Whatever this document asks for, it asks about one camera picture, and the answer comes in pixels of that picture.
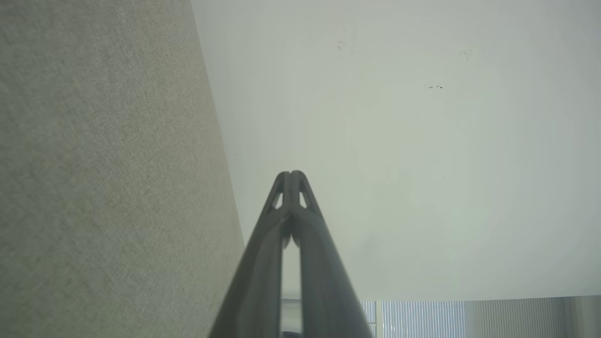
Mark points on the white vertical window blinds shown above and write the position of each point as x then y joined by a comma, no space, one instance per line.
422,319

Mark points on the grey fabric sofa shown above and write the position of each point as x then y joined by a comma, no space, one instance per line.
94,169

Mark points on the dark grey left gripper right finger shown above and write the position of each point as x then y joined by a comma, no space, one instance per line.
328,291

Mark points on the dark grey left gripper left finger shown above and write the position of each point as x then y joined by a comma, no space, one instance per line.
258,281

